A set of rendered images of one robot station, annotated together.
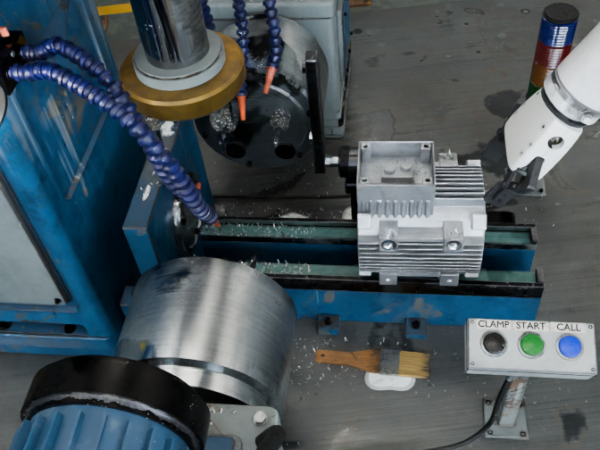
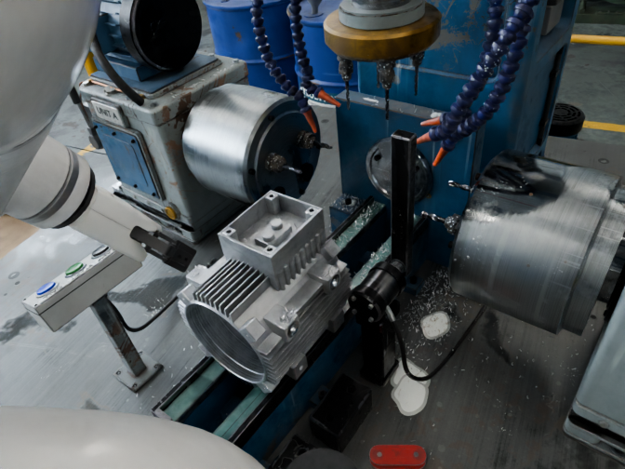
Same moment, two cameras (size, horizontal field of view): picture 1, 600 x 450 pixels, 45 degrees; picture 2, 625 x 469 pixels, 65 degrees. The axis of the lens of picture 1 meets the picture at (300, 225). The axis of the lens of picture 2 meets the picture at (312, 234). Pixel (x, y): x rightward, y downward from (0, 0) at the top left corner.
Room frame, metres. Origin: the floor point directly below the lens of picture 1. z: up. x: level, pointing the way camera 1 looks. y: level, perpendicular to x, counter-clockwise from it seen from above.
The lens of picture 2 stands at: (1.14, -0.61, 1.58)
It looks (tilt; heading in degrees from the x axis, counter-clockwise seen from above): 40 degrees down; 121
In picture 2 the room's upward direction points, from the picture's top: 8 degrees counter-clockwise
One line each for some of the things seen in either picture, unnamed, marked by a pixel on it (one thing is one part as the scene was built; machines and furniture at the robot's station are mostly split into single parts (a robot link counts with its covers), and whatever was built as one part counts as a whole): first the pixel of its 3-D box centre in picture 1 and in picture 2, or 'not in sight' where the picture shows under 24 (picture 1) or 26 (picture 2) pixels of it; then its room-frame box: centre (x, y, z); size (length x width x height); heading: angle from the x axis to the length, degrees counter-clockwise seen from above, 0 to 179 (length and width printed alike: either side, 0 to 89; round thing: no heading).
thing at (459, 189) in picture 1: (418, 218); (268, 299); (0.80, -0.20, 1.02); 0.20 x 0.19 x 0.19; 80
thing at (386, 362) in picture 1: (372, 361); not in sight; (0.66, -0.10, 0.80); 0.21 x 0.05 x 0.01; 76
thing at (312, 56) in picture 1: (317, 116); (402, 210); (0.96, -0.05, 1.12); 0.04 x 0.03 x 0.26; 78
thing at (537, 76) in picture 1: (548, 69); not in sight; (1.04, -0.49, 1.10); 0.06 x 0.06 x 0.04
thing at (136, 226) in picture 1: (160, 227); (411, 174); (0.89, 0.25, 0.97); 0.30 x 0.11 x 0.34; 168
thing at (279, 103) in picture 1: (265, 83); (557, 247); (1.18, 0.03, 1.04); 0.41 x 0.25 x 0.25; 168
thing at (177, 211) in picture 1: (189, 212); (396, 172); (0.88, 0.19, 1.02); 0.15 x 0.02 x 0.15; 168
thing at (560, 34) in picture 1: (558, 27); not in sight; (1.04, -0.49, 1.19); 0.06 x 0.06 x 0.04
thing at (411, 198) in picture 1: (395, 179); (274, 239); (0.80, -0.16, 1.11); 0.12 x 0.11 x 0.07; 80
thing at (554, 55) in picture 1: (553, 48); not in sight; (1.04, -0.49, 1.14); 0.06 x 0.06 x 0.04
